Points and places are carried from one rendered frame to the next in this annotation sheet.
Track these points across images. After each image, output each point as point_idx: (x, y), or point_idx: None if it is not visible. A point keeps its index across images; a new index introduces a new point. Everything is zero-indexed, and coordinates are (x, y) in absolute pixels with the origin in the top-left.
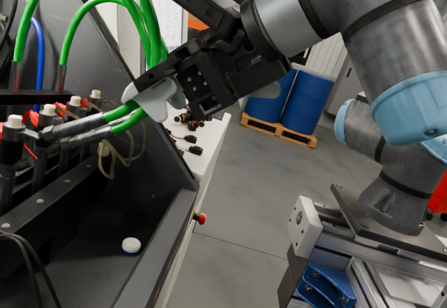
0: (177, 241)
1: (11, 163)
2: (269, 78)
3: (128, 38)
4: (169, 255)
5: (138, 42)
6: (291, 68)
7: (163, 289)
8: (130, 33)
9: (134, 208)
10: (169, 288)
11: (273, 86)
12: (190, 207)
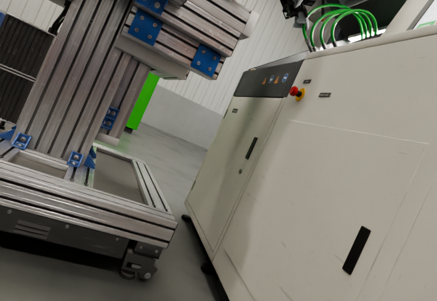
0: (278, 75)
1: None
2: (281, 0)
3: (395, 26)
4: (272, 67)
5: (408, 25)
6: None
7: (266, 112)
8: (399, 23)
9: None
10: (268, 172)
11: None
12: (289, 63)
